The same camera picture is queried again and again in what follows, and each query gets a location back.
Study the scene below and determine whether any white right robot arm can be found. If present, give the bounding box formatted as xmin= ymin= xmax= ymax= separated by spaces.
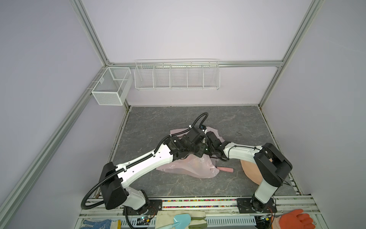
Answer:
xmin=207 ymin=131 xmax=293 ymax=212

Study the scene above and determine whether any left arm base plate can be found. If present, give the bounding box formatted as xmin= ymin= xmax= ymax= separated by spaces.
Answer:
xmin=123 ymin=199 xmax=163 ymax=216

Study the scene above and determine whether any orange rubber glove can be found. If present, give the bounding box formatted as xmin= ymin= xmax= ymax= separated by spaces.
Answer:
xmin=270 ymin=209 xmax=315 ymax=229

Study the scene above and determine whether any long white wire shelf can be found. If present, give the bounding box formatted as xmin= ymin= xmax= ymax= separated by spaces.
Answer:
xmin=134 ymin=59 xmax=221 ymax=90

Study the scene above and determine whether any teal plastic trowel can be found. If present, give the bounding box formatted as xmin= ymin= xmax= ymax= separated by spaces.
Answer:
xmin=158 ymin=214 xmax=191 ymax=229

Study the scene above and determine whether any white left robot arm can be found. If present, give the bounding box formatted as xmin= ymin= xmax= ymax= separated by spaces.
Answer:
xmin=81 ymin=125 xmax=209 ymax=211

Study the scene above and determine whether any purple scoop pink handle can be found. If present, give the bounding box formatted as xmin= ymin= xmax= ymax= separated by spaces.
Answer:
xmin=217 ymin=167 xmax=234 ymax=173

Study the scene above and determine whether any blue knitted glove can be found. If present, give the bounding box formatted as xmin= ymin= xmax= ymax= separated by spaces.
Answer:
xmin=80 ymin=219 xmax=112 ymax=229

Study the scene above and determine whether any beige wavy fruit plate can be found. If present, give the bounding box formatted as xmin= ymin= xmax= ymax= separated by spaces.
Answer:
xmin=240 ymin=160 xmax=263 ymax=185

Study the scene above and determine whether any beige work glove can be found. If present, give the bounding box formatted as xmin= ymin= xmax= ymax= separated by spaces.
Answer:
xmin=155 ymin=210 xmax=208 ymax=229

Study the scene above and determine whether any small white wire basket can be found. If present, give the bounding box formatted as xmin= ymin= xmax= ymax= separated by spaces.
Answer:
xmin=92 ymin=67 xmax=133 ymax=106

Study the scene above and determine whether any pink printed plastic bag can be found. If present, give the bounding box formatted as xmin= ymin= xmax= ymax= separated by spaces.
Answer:
xmin=156 ymin=126 xmax=225 ymax=178

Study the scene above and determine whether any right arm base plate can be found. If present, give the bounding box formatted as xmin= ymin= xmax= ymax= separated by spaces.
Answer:
xmin=236 ymin=197 xmax=277 ymax=214

